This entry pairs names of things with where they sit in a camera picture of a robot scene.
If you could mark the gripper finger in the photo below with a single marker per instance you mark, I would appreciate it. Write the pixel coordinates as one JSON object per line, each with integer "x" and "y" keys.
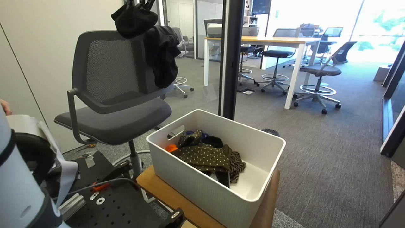
{"x": 129, "y": 2}
{"x": 147, "y": 3}

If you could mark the black shirt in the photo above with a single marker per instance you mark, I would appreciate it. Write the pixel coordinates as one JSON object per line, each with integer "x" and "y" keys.
{"x": 163, "y": 57}

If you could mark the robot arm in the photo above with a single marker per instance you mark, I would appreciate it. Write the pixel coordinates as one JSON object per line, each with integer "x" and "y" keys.
{"x": 19, "y": 190}

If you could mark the grey mesh office chair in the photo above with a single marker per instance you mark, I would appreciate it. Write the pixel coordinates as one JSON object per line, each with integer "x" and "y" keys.
{"x": 110, "y": 82}

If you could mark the grey swivel stool chair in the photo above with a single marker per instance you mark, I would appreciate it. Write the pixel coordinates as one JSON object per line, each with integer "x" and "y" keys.
{"x": 246, "y": 71}
{"x": 276, "y": 53}
{"x": 183, "y": 84}
{"x": 319, "y": 71}

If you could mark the white printer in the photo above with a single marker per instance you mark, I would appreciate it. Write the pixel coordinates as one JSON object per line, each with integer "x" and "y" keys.
{"x": 214, "y": 30}

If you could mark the black pillar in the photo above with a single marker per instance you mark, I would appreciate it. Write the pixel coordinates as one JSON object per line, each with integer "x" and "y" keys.
{"x": 232, "y": 57}

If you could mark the white table with wooden top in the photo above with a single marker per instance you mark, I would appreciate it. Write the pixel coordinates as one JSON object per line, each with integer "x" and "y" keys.
{"x": 284, "y": 40}

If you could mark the dark blue cloth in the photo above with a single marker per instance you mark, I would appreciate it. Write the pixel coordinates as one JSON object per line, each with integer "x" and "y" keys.
{"x": 205, "y": 136}

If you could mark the orange cloth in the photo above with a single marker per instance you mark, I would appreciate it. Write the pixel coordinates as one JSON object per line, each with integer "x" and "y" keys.
{"x": 171, "y": 148}

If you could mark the person's hand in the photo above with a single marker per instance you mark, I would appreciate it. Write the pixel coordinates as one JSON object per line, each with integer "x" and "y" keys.
{"x": 5, "y": 107}

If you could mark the olive polka dot cloth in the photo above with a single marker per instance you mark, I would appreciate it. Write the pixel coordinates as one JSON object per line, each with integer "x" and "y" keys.
{"x": 205, "y": 156}

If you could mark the black round fan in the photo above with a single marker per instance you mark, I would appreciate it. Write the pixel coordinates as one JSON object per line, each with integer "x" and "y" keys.
{"x": 271, "y": 132}

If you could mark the brown patterned cloth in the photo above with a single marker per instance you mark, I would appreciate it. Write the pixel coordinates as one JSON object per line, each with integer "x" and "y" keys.
{"x": 238, "y": 166}

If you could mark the orange clamp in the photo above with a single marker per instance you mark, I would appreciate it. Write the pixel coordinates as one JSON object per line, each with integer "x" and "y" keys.
{"x": 100, "y": 186}

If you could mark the monitor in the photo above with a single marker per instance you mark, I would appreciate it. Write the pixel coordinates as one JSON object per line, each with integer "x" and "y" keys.
{"x": 333, "y": 31}

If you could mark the white plastic bin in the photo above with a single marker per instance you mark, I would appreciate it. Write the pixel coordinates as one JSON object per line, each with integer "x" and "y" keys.
{"x": 218, "y": 196}

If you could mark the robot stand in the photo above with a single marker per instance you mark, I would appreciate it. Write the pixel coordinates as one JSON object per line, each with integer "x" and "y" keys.
{"x": 123, "y": 209}

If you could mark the window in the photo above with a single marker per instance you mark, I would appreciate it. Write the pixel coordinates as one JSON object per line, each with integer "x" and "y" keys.
{"x": 373, "y": 25}

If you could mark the grey box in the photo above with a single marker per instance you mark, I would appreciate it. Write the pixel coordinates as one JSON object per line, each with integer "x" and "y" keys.
{"x": 382, "y": 73}

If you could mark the aluminium rail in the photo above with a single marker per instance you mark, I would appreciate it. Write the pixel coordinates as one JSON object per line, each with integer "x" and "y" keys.
{"x": 72, "y": 205}

